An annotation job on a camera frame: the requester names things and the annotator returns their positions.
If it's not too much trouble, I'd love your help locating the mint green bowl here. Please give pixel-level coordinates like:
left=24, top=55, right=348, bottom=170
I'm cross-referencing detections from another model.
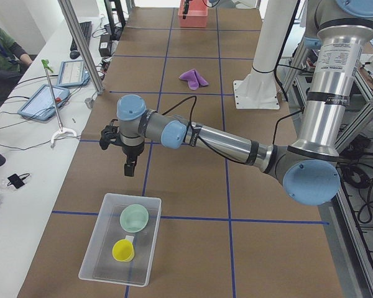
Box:
left=119, top=204, right=149, bottom=233

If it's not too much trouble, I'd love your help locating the aluminium frame post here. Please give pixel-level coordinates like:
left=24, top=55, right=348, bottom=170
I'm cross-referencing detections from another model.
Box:
left=58, top=0, right=104, bottom=95

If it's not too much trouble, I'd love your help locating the pink plastic bin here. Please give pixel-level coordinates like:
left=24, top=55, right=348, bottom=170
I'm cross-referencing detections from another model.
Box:
left=178, top=0, right=208, bottom=28

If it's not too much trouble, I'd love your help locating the purple cloth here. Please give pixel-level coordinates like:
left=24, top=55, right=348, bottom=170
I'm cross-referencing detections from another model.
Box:
left=178, top=69, right=209, bottom=91

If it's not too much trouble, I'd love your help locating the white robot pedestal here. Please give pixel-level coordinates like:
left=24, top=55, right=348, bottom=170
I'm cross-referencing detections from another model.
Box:
left=233, top=0, right=299, bottom=110

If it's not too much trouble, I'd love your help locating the yellow plastic cup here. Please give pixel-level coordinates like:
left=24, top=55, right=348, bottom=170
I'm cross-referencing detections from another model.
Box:
left=112, top=239, right=135, bottom=263

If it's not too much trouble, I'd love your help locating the aluminium frame structure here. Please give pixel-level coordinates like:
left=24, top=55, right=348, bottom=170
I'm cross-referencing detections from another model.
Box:
left=279, top=30, right=373, bottom=298

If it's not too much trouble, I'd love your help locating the black computer mouse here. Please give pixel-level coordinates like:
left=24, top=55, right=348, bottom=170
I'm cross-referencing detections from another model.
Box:
left=70, top=50, right=80, bottom=60

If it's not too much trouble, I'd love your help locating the translucent plastic storage box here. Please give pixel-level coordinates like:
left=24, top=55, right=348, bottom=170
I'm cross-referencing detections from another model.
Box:
left=78, top=193, right=162, bottom=287

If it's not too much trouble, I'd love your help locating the reacher grabber tool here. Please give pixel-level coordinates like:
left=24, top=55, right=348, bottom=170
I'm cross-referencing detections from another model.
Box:
left=41, top=59, right=78, bottom=148

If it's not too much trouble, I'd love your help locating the black keyboard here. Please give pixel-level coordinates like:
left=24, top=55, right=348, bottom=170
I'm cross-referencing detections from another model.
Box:
left=70, top=20, right=93, bottom=52

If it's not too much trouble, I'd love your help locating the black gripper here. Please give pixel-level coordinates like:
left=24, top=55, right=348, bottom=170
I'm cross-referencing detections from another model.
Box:
left=122, top=143, right=144, bottom=177

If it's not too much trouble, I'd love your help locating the seated person green shirt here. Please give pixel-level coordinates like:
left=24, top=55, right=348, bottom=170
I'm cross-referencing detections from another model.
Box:
left=0, top=28, right=33, bottom=105

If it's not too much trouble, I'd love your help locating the blue teach pendant tablet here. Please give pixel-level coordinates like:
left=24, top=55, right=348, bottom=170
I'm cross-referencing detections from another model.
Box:
left=17, top=84, right=70, bottom=121

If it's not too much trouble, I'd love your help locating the white label sticker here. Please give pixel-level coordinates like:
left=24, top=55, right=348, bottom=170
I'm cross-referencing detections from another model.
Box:
left=125, top=235, right=134, bottom=243

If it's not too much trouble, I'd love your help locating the small black device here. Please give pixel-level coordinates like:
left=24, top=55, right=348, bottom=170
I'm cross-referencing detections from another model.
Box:
left=7, top=174, right=25, bottom=189

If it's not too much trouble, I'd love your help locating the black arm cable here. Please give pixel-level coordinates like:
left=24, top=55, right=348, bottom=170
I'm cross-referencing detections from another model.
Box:
left=157, top=95, right=305, bottom=164

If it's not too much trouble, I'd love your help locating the black power adapter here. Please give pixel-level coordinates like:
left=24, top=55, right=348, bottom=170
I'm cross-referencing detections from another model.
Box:
left=98, top=34, right=113, bottom=57

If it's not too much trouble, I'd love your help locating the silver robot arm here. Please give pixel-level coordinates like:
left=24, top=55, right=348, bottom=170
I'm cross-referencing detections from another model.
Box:
left=116, top=1, right=373, bottom=205

